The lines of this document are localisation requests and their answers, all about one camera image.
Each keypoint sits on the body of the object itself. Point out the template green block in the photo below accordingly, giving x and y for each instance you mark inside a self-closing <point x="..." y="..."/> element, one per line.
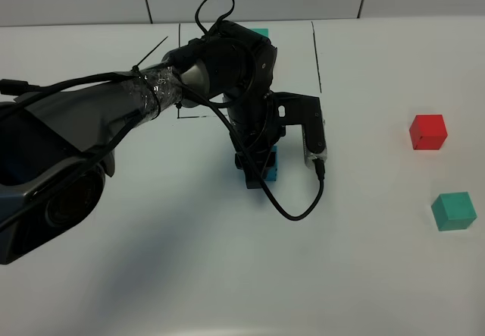
<point x="261" y="31"/>

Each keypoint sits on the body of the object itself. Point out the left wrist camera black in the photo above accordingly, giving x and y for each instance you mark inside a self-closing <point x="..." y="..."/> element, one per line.
<point x="305" y="111"/>

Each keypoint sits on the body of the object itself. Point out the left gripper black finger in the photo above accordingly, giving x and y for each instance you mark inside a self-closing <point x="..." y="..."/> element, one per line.
<point x="251" y="178"/>

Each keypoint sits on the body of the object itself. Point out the black zip tie left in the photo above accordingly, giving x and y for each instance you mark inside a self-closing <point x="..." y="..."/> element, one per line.
<point x="135" y="68"/>

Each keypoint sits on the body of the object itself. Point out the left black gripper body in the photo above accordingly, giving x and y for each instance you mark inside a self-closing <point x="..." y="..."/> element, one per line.
<point x="253" y="120"/>

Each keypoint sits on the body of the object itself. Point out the blue block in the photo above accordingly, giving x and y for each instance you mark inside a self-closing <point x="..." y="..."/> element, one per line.
<point x="272" y="165"/>

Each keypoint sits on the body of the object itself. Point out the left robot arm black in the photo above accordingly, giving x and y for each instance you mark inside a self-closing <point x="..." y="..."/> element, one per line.
<point x="58" y="141"/>

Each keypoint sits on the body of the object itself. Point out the red block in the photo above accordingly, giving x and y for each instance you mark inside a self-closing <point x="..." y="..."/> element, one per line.
<point x="428" y="132"/>

